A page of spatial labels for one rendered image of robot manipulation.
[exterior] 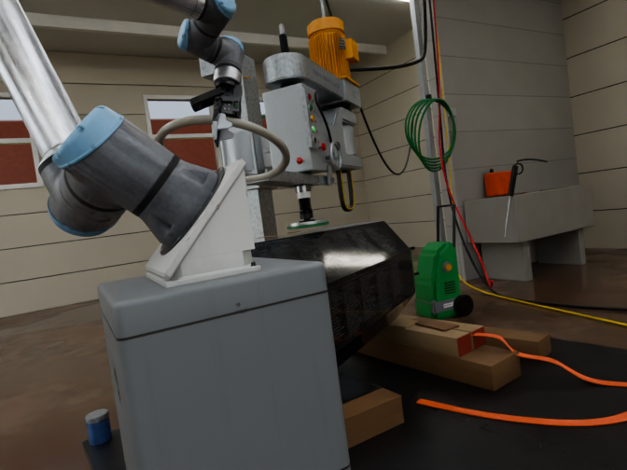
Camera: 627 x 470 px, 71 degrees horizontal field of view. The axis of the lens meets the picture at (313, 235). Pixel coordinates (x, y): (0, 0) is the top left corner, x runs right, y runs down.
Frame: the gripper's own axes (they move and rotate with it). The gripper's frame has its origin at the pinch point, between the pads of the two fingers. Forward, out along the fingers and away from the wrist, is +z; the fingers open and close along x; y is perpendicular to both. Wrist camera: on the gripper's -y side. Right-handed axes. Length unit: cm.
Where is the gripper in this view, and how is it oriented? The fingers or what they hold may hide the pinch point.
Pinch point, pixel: (215, 139)
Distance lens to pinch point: 145.4
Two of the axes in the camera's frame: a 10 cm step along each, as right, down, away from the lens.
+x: -0.9, 2.9, 9.5
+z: -0.3, 9.5, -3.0
